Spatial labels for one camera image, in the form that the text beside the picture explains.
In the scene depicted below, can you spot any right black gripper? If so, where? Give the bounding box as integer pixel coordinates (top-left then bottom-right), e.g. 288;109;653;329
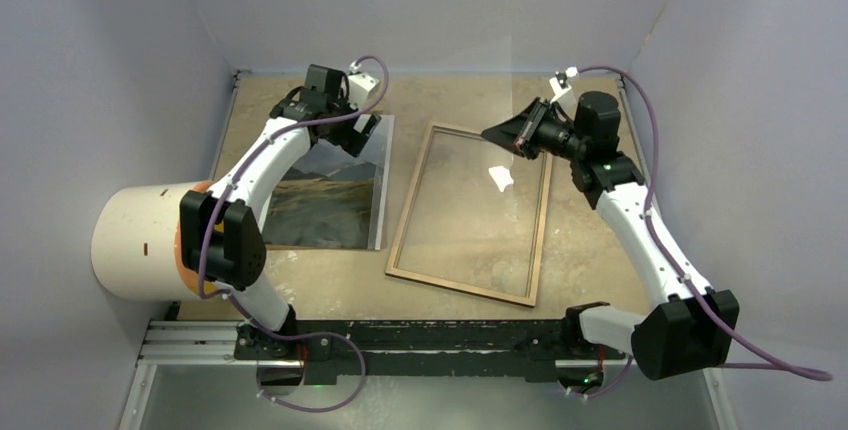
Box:
483;98;589;162

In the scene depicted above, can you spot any black wooden picture frame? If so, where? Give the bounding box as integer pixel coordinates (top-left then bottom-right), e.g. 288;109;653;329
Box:
386;122;552;308

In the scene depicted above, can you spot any clear acrylic sheet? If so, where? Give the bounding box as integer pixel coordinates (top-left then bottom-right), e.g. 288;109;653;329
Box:
387;36;550;307

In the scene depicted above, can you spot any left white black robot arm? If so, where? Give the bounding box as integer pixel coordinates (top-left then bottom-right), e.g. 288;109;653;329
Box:
178;57;389;359

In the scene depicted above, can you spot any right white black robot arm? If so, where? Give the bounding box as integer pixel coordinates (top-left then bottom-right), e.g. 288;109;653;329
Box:
480;91;740;380

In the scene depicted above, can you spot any brown cardboard backing board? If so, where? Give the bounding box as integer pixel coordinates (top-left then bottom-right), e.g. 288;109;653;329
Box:
254;112;396;253

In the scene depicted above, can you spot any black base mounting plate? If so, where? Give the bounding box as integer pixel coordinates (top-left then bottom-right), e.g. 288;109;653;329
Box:
234;319;622;385

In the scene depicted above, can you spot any white cylinder orange lid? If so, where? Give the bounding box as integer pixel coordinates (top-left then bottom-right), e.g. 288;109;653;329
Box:
90;180;212;302

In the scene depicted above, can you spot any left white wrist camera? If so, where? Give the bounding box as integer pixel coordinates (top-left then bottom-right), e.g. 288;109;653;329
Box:
347;72;381;109

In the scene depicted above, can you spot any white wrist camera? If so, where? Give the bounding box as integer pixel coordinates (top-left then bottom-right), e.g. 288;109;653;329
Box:
549;66;579;108
347;72;381;109

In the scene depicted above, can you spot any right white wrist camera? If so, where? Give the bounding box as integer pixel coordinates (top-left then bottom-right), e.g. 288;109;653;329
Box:
549;66;579;108

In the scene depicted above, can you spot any aluminium rail frame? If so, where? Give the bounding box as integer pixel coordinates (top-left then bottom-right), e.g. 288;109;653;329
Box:
123;78;736;429

